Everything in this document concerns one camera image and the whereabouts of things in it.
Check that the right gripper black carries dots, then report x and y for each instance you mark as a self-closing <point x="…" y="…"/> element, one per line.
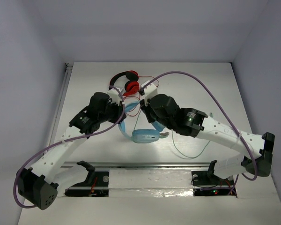
<point x="146" y="109"/>

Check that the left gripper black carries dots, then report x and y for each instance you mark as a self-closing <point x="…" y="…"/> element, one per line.
<point x="119" y="113"/>

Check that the light blue headphones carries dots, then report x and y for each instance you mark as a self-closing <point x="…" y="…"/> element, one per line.
<point x="143" y="136"/>

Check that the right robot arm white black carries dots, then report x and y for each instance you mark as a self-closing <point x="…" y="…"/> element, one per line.
<point x="255" y="151"/>

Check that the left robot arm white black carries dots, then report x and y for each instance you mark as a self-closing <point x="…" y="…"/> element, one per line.
<point x="39" y="181"/>

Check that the red black headphones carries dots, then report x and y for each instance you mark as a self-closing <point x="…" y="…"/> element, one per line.
<point x="132" y="86"/>

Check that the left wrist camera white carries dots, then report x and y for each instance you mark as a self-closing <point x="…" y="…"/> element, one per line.
<point x="115" y="94"/>

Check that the aluminium rail left side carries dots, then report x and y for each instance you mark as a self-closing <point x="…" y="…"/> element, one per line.
<point x="59" y="105"/>

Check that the aluminium rail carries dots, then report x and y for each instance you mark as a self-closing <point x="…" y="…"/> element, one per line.
<point x="122" y="165"/>
<point x="59" y="105"/>

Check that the aluminium rail front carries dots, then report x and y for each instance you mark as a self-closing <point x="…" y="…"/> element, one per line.
<point x="122" y="165"/>

